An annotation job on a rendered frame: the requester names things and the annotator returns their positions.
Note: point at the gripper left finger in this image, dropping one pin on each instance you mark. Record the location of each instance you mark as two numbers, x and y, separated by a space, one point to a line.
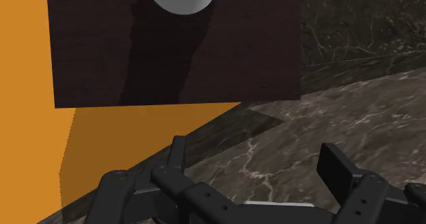
166 183

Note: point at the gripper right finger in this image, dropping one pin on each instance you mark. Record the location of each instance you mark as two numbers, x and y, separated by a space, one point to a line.
359 190

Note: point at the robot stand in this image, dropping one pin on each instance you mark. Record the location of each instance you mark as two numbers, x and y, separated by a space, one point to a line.
213 57

